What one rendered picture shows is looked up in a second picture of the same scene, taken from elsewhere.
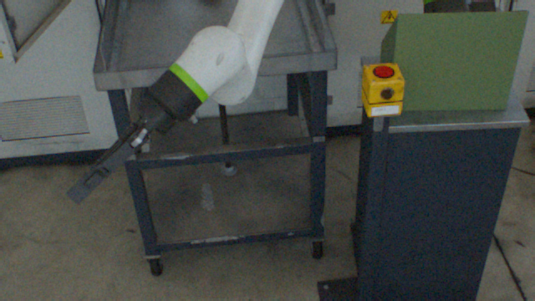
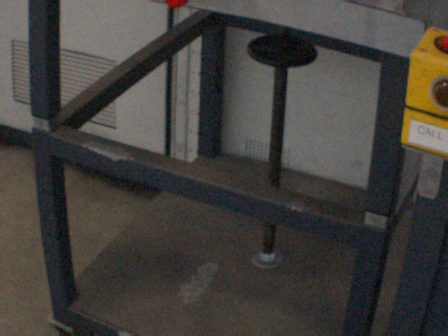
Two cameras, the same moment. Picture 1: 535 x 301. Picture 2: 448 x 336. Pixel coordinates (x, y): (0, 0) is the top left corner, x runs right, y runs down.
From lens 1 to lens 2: 88 cm
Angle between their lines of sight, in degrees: 24
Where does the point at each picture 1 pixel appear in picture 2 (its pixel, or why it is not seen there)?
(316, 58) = (383, 23)
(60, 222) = (13, 234)
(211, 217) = (178, 314)
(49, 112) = (74, 75)
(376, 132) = (423, 200)
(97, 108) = (134, 90)
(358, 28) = not seen: outside the picture
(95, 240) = (34, 276)
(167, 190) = (147, 245)
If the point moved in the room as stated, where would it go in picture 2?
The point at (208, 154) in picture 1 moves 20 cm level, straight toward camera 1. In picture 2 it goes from (159, 168) to (91, 242)
